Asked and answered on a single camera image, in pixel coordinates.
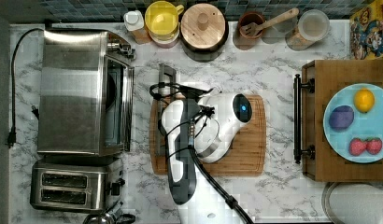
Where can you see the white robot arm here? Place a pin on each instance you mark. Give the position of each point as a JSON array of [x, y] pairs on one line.
[[199, 131]]

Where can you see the stainless steel toaster oven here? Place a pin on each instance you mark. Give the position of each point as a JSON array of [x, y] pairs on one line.
[[86, 93]]

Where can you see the bamboo cutting board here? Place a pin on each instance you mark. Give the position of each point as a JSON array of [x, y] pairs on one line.
[[247, 151]]

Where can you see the black pot with wooden lid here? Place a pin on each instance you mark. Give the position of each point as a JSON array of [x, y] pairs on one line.
[[204, 31]]

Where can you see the brown ceramic utensil crock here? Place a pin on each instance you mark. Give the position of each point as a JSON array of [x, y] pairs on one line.
[[245, 36]]

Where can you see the yellow mug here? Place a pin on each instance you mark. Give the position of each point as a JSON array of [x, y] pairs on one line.
[[161, 19]]

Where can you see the wooden spatula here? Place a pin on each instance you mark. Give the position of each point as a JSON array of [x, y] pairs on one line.
[[269, 22]]

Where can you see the white capped bottle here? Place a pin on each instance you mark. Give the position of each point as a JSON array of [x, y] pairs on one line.
[[135, 25]]

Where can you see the glass french press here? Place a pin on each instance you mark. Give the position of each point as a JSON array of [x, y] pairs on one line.
[[114, 215]]

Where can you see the wooden drawer box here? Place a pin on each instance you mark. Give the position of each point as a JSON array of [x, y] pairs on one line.
[[330, 77]]

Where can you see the clear lidded snack container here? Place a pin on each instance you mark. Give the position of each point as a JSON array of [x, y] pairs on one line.
[[312, 27]]

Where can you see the purple toy plum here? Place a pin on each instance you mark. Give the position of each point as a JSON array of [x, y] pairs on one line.
[[341, 117]]

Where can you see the stainless steel two-slot toaster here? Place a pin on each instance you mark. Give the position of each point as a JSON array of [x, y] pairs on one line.
[[85, 187]]

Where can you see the red toy strawberry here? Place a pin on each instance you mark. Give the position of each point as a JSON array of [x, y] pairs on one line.
[[374, 146], [357, 146]]

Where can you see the yellow toy lemon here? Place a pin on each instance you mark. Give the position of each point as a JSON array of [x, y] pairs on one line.
[[364, 100]]

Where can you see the light blue plate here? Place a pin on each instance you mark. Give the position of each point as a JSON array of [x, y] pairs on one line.
[[364, 125]]

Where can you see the yellow cereal box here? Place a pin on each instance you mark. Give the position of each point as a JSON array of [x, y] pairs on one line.
[[366, 32]]

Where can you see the black drawer handle bar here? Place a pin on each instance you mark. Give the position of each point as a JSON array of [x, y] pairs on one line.
[[298, 85]]

